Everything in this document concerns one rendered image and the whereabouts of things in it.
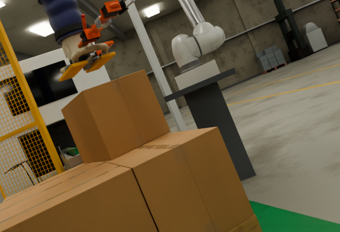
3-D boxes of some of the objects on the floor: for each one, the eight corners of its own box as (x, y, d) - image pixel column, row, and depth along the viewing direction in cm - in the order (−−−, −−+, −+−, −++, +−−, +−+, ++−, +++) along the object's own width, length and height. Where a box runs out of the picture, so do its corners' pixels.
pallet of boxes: (282, 65, 1703) (274, 45, 1701) (287, 64, 1629) (278, 43, 1627) (262, 74, 1711) (254, 54, 1709) (265, 73, 1637) (256, 52, 1635)
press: (305, 56, 1695) (282, -2, 1689) (313, 54, 1592) (288, -8, 1586) (290, 62, 1701) (266, 4, 1695) (296, 60, 1598) (271, -1, 1592)
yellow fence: (12, 245, 327) (-75, 45, 323) (19, 239, 337) (-65, 46, 332) (84, 221, 301) (-9, 4, 297) (90, 216, 311) (0, 6, 307)
